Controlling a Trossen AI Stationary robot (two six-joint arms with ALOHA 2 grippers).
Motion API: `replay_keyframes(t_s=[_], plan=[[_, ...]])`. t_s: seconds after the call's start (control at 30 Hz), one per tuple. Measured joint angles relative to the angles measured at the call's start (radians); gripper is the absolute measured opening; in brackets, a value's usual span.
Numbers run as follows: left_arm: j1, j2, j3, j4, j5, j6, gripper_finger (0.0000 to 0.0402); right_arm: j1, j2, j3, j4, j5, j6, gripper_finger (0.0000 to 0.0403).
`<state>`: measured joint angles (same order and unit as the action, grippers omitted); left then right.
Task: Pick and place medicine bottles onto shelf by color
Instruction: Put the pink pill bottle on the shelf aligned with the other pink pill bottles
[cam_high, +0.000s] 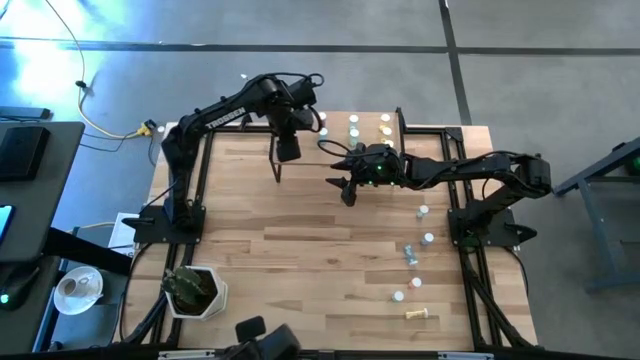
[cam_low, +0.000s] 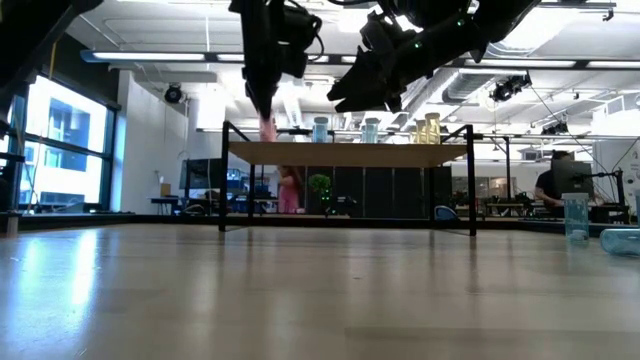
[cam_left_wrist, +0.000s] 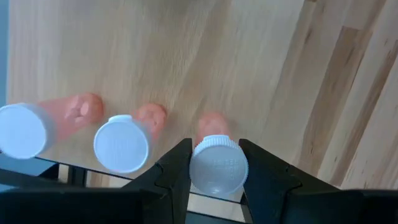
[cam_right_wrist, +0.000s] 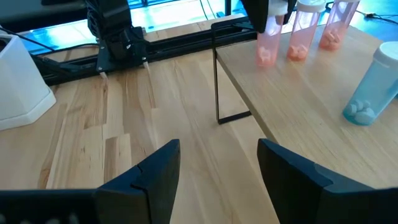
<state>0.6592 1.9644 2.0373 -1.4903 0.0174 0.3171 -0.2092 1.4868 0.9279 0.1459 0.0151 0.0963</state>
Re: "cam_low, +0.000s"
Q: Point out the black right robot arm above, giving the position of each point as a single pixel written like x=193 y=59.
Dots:
x=500 y=20

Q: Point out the green potted plant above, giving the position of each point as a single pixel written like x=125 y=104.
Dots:
x=320 y=186

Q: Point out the black ceiling camera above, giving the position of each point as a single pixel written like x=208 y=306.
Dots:
x=173 y=94

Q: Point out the pink medicine bottle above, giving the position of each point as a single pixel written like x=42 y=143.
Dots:
x=268 y=131

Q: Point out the black bar with light strips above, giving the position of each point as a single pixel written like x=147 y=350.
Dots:
x=150 y=56

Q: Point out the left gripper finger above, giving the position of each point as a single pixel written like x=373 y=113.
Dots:
x=264 y=92

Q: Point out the black aluminium table frame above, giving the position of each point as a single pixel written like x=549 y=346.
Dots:
x=100 y=220

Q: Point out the black computer monitor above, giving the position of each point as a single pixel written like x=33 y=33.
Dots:
x=575 y=177
x=202 y=175

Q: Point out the wooden shelf with black legs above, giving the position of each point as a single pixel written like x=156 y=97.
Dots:
x=280 y=154

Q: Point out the blue rounded object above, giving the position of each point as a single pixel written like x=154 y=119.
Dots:
x=445 y=215

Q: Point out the large glass window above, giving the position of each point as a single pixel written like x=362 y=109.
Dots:
x=70 y=150

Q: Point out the teal medicine bottle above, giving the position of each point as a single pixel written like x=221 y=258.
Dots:
x=576 y=220
x=371 y=131

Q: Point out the yellow medicine bottle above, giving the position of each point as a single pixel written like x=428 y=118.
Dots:
x=434 y=129
x=420 y=132

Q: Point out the person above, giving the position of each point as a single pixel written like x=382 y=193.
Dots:
x=289 y=192
x=547 y=187

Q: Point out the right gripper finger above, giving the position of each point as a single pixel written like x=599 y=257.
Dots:
x=357 y=77
x=375 y=102

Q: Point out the silver ventilation duct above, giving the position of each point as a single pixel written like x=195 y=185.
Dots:
x=465 y=85

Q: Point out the black ceiling spotlight cluster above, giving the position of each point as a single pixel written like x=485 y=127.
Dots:
x=507 y=90

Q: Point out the small cardboard box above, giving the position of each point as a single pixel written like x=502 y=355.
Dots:
x=165 y=189

